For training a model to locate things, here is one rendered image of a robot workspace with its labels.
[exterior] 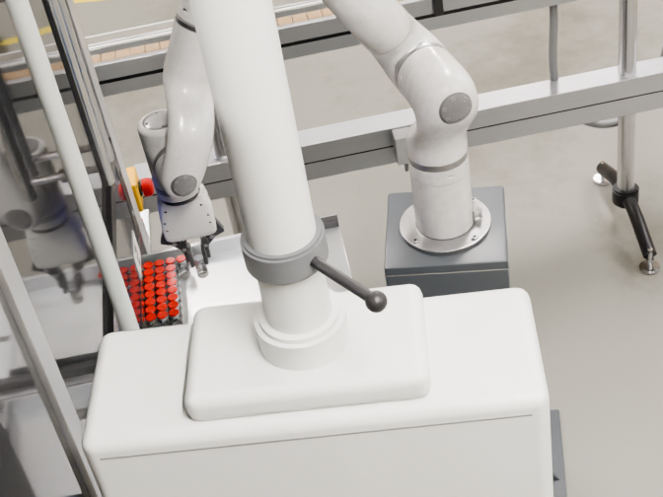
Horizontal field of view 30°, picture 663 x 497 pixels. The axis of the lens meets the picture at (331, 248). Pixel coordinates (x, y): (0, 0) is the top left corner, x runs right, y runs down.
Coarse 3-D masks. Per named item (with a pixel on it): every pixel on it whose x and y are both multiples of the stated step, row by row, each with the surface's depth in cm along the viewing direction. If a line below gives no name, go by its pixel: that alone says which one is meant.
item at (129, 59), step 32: (288, 0) 319; (320, 0) 322; (416, 0) 315; (448, 0) 315; (480, 0) 317; (512, 0) 318; (544, 0) 319; (576, 0) 321; (128, 32) 318; (160, 32) 321; (288, 32) 314; (320, 32) 316; (96, 64) 313; (128, 64) 313; (160, 64) 315
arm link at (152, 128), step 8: (152, 112) 221; (160, 112) 221; (144, 120) 219; (152, 120) 219; (160, 120) 219; (144, 128) 218; (152, 128) 217; (160, 128) 217; (144, 136) 217; (152, 136) 216; (160, 136) 216; (144, 144) 219; (152, 144) 218; (160, 144) 217; (144, 152) 221; (152, 152) 219; (160, 152) 218; (152, 160) 219; (152, 168) 220; (152, 176) 224
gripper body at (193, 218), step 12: (204, 192) 230; (168, 204) 227; (180, 204) 227; (192, 204) 229; (204, 204) 230; (168, 216) 230; (180, 216) 230; (192, 216) 230; (204, 216) 231; (168, 228) 232; (180, 228) 232; (192, 228) 232; (204, 228) 233; (168, 240) 234; (180, 240) 234
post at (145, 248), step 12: (72, 0) 223; (72, 12) 220; (84, 36) 229; (84, 48) 226; (96, 84) 231; (96, 96) 231; (108, 120) 237; (108, 132) 236; (120, 156) 245; (120, 168) 242; (132, 192) 252; (132, 204) 248; (144, 240) 255; (144, 252) 256
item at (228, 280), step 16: (224, 240) 256; (144, 256) 255; (160, 256) 256; (176, 256) 256; (224, 256) 256; (240, 256) 256; (192, 272) 254; (208, 272) 253; (224, 272) 252; (240, 272) 252; (192, 288) 250; (208, 288) 249; (224, 288) 249; (240, 288) 248; (256, 288) 247; (192, 304) 247; (208, 304) 246; (224, 304) 245; (192, 320) 243
